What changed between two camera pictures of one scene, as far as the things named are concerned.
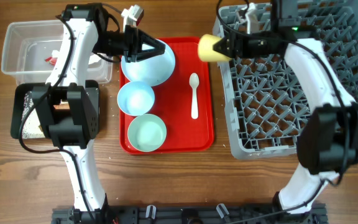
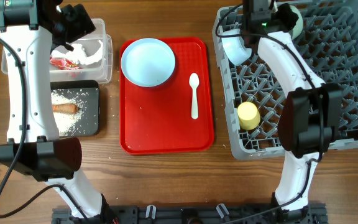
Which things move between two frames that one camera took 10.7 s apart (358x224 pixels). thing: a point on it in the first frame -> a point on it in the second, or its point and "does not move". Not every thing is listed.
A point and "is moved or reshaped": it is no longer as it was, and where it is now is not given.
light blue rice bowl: (136, 98) is moved or reshaped
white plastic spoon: (194, 80) does not move
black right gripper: (233, 47) -> (287, 17)
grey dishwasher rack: (265, 97) does not move
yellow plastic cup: (206, 51) -> (248, 116)
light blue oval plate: (153, 71) does not move
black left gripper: (132, 45) -> (80, 22)
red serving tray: (184, 101) does not move
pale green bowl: (146, 132) is moved or reshaped
